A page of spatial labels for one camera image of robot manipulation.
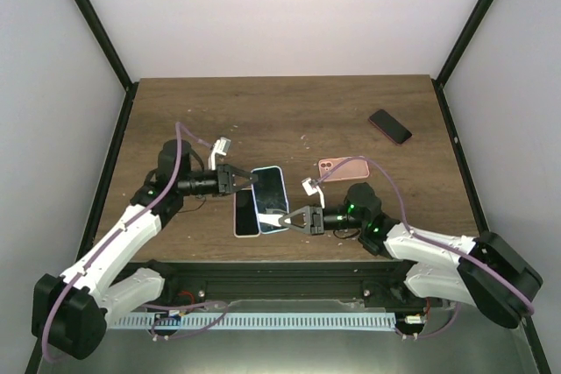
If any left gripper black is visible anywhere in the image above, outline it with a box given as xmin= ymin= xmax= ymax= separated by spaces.
xmin=180 ymin=165 xmax=258 ymax=197

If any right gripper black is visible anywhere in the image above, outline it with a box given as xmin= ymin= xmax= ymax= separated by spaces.
xmin=279 ymin=205 xmax=365 ymax=236

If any blue phone black screen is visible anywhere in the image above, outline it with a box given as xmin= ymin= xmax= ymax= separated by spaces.
xmin=252 ymin=167 xmax=288 ymax=233

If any light blue phone case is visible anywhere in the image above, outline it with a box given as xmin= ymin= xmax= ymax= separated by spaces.
xmin=250 ymin=166 xmax=290 ymax=236

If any white phone black screen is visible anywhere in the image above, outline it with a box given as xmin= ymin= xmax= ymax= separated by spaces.
xmin=235 ymin=189 xmax=258 ymax=236

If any beige phone case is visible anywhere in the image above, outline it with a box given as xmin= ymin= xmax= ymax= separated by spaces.
xmin=232 ymin=187 xmax=259 ymax=239

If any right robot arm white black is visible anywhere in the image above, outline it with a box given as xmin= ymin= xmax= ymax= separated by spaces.
xmin=278 ymin=183 xmax=543 ymax=328

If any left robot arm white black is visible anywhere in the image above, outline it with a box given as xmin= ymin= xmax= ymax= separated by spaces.
xmin=32 ymin=138 xmax=259 ymax=361

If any pink phone case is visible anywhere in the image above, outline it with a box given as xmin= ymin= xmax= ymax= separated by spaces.
xmin=317 ymin=157 xmax=370 ymax=182

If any red phone black screen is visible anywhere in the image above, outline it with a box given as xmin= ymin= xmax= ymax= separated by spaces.
xmin=368 ymin=109 xmax=412 ymax=145

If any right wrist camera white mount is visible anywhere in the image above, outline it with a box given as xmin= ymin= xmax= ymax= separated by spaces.
xmin=302 ymin=178 xmax=325 ymax=208

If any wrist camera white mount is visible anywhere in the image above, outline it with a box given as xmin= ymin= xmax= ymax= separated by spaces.
xmin=302 ymin=178 xmax=325 ymax=208
xmin=208 ymin=137 xmax=231 ymax=170

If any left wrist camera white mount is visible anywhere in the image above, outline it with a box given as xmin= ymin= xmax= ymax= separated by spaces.
xmin=208 ymin=137 xmax=231 ymax=170

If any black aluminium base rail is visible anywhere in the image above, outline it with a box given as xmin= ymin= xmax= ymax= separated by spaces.
xmin=147 ymin=260 xmax=428 ymax=310

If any left black table edge rail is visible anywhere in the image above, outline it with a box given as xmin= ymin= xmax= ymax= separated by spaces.
xmin=76 ymin=81 xmax=139 ymax=260

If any black table edge rail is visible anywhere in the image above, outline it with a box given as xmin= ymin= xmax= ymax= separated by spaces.
xmin=431 ymin=79 xmax=488 ymax=232
xmin=76 ymin=81 xmax=139 ymax=260

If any light blue slotted cable duct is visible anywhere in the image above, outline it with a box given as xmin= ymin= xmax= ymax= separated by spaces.
xmin=110 ymin=313 xmax=396 ymax=331

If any right black table edge rail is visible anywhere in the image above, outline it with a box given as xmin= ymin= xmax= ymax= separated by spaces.
xmin=431 ymin=79 xmax=488 ymax=232

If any left black frame post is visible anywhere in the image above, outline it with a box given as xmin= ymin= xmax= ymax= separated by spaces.
xmin=74 ymin=0 xmax=133 ymax=91

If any black frame post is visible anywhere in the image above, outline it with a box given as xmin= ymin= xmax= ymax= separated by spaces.
xmin=436 ymin=0 xmax=494 ymax=87
xmin=74 ymin=0 xmax=133 ymax=91

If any right black frame post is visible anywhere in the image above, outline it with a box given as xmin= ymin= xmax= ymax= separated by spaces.
xmin=436 ymin=0 xmax=494 ymax=87

